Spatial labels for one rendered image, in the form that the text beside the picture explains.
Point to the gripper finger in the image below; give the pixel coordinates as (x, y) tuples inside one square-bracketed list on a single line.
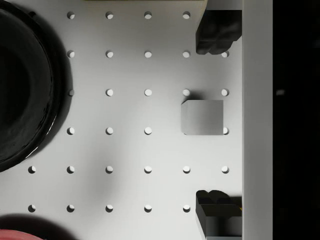
[(217, 30), (217, 207)]

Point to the grey cube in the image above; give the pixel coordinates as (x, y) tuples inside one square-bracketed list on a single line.
[(202, 117)]

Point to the red plate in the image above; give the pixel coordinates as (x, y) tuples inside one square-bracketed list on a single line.
[(25, 235)]

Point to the black plate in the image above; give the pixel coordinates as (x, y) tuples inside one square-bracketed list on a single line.
[(25, 87)]

